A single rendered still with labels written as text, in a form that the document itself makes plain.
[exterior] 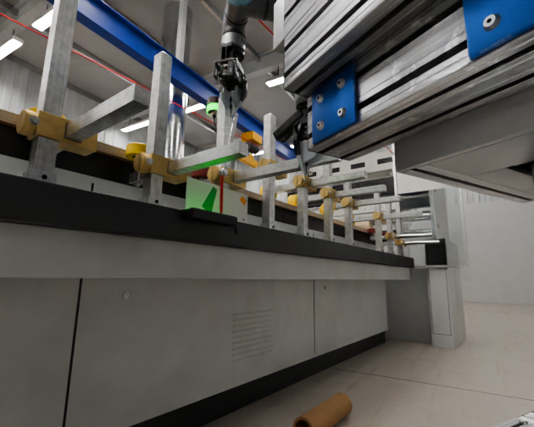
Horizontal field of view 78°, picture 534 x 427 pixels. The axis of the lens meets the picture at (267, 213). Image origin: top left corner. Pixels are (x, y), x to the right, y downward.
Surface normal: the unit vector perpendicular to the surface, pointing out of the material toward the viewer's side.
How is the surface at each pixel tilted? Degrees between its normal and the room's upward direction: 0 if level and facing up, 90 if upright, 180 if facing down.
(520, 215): 90
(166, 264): 90
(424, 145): 90
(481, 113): 90
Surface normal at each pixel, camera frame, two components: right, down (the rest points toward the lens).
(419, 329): -0.60, -0.16
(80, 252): 0.80, -0.10
